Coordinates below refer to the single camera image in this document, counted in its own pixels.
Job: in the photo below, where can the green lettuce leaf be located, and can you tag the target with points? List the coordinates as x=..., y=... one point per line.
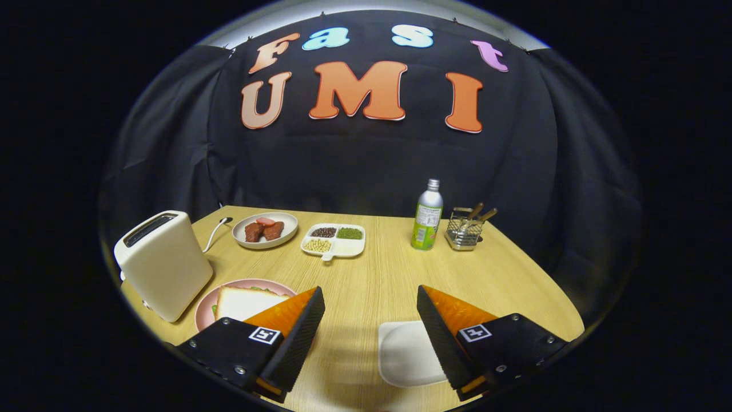
x=213, y=311

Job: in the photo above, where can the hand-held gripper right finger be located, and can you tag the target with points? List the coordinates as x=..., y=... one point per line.
x=443, y=337

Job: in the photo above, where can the silver bottle with green label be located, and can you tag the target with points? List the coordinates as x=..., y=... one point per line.
x=426, y=220

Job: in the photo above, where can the pink ham piece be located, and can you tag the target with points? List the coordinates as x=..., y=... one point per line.
x=265, y=221

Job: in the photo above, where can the round white plate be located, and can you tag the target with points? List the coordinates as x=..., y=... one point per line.
x=290, y=228

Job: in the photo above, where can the pile of green beans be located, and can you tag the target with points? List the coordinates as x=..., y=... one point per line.
x=350, y=233

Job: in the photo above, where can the pink round plate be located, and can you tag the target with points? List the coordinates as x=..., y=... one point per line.
x=205, y=312

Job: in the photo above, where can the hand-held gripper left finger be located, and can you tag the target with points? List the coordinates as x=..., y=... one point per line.
x=297, y=337

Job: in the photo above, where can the toasted bread slice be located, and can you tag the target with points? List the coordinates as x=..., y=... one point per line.
x=246, y=303

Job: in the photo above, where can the black backdrop cloth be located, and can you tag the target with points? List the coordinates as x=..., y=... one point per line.
x=372, y=166

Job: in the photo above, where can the white divided dish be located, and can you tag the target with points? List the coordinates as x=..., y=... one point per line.
x=350, y=248

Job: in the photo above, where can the pile of yellow beans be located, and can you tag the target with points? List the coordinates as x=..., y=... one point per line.
x=317, y=245

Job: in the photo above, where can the small white square plate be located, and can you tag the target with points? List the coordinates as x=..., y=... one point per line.
x=406, y=355

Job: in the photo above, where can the pile of dark beans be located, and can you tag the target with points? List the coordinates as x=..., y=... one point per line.
x=323, y=232

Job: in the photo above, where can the white toaster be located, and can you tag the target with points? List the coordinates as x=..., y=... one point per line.
x=166, y=269

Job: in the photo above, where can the brown meat piece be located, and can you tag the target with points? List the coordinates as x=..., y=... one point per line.
x=273, y=230
x=254, y=232

